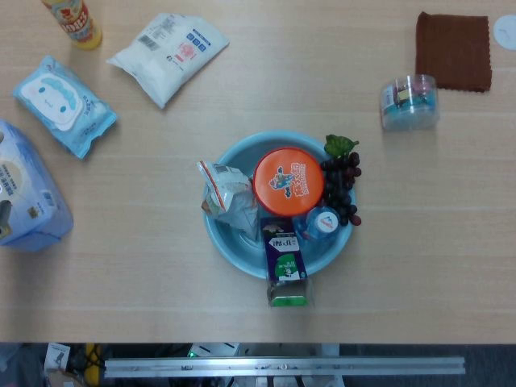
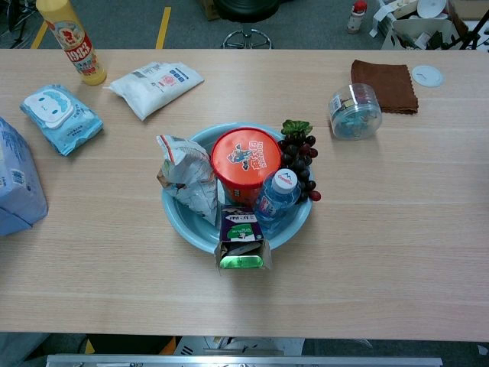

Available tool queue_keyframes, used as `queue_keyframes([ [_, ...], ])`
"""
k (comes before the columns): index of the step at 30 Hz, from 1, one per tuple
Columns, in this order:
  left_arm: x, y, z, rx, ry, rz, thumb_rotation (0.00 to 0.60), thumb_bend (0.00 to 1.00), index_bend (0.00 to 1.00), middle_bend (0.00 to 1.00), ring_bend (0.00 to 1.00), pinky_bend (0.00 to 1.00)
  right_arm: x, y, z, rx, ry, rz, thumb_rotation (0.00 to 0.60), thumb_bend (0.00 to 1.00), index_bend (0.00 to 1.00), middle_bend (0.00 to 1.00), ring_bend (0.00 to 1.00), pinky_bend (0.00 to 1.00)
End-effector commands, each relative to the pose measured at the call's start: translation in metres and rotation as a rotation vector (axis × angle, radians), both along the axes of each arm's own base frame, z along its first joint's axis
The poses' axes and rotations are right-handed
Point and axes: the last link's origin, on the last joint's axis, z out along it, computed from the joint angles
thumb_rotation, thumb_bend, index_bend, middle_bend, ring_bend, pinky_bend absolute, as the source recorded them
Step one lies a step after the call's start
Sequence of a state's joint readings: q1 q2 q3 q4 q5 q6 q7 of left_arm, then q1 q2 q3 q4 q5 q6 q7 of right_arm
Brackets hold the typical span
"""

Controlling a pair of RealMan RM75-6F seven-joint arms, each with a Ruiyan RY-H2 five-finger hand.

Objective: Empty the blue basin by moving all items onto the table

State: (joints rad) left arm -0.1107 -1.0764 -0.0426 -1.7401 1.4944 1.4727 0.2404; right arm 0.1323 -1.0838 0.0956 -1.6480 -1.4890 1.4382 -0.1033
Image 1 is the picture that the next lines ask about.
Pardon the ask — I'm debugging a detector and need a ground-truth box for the silver snack packet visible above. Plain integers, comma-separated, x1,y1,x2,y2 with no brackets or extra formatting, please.
196,160,261,242

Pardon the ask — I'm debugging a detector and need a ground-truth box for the orange instant noodle cup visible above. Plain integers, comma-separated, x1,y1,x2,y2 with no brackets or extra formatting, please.
252,147,326,218

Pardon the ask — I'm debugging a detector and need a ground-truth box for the purple toothpaste box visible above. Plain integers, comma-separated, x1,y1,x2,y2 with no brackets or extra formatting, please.
260,216,315,310

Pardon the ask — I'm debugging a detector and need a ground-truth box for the clear water bottle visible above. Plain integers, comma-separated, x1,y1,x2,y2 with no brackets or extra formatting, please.
292,205,342,243

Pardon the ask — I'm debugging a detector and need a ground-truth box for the purple grape bunch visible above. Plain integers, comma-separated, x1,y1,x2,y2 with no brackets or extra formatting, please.
320,134,363,227

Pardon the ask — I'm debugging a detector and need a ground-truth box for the white salt bag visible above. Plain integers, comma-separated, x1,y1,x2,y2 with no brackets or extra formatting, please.
106,12,231,110

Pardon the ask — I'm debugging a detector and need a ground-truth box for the yellow bottle with red label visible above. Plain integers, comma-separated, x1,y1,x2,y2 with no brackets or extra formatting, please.
41,0,103,51

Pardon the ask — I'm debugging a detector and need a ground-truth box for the light blue plastic basin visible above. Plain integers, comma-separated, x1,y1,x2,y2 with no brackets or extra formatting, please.
202,129,358,280

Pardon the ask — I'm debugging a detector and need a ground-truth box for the clear jar of clips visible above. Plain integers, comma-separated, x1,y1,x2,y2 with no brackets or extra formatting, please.
380,73,439,131

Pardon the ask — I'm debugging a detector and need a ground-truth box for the blue wet wipes pack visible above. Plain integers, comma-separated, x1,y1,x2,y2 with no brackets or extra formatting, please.
11,55,119,160

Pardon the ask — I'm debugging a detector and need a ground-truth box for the large blue tissue pack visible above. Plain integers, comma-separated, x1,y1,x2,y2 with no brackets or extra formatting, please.
0,119,75,253

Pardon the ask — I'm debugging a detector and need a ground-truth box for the brown cloth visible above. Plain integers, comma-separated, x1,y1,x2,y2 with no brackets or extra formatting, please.
414,10,493,94

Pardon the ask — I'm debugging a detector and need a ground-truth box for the white round table grommet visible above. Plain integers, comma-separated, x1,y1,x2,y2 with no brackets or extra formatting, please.
493,15,516,52

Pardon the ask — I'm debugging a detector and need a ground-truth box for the aluminium rail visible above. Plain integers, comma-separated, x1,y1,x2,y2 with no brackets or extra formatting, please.
103,356,467,379

